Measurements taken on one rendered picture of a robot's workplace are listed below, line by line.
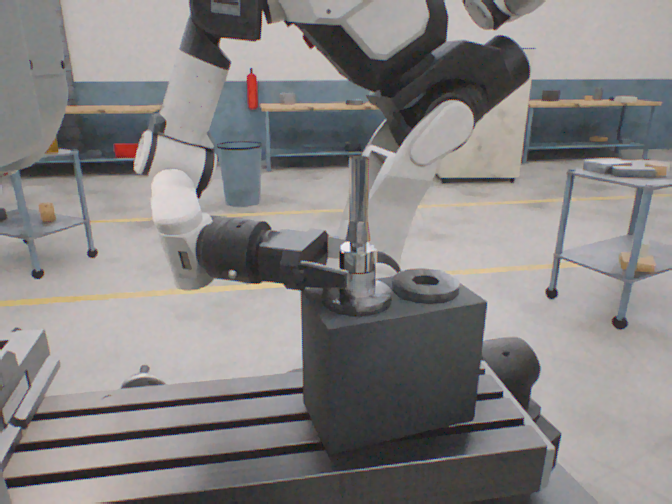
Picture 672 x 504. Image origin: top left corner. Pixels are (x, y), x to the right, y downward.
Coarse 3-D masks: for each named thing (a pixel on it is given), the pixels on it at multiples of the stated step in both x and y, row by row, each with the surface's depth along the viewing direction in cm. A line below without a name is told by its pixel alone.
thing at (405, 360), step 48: (336, 288) 66; (384, 288) 66; (432, 288) 66; (336, 336) 59; (384, 336) 61; (432, 336) 64; (480, 336) 67; (336, 384) 61; (384, 384) 64; (432, 384) 67; (336, 432) 64; (384, 432) 67
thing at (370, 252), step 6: (342, 246) 63; (348, 246) 63; (372, 246) 63; (342, 252) 62; (348, 252) 61; (354, 252) 61; (360, 252) 61; (366, 252) 61; (372, 252) 62; (348, 258) 61; (354, 258) 61; (360, 258) 61; (366, 258) 61; (372, 258) 62
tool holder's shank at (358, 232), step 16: (352, 160) 58; (368, 160) 59; (352, 176) 59; (368, 176) 59; (352, 192) 60; (368, 192) 60; (352, 208) 60; (368, 208) 61; (352, 224) 61; (368, 224) 61; (352, 240) 61; (368, 240) 62
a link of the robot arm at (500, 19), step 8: (488, 0) 95; (496, 0) 95; (504, 0) 94; (512, 0) 91; (520, 0) 89; (528, 0) 88; (536, 0) 87; (544, 0) 89; (496, 8) 95; (504, 8) 95; (512, 8) 93; (520, 8) 91; (528, 8) 90; (536, 8) 91; (496, 16) 96; (504, 16) 96; (512, 16) 96; (520, 16) 96; (496, 24) 97
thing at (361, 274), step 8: (376, 256) 63; (344, 264) 62; (352, 264) 61; (360, 264) 61; (368, 264) 62; (352, 272) 62; (360, 272) 62; (368, 272) 62; (352, 280) 62; (360, 280) 62; (368, 280) 62; (344, 288) 63; (352, 288) 62; (360, 288) 62; (368, 288) 63; (352, 296) 63; (360, 296) 63; (368, 296) 63
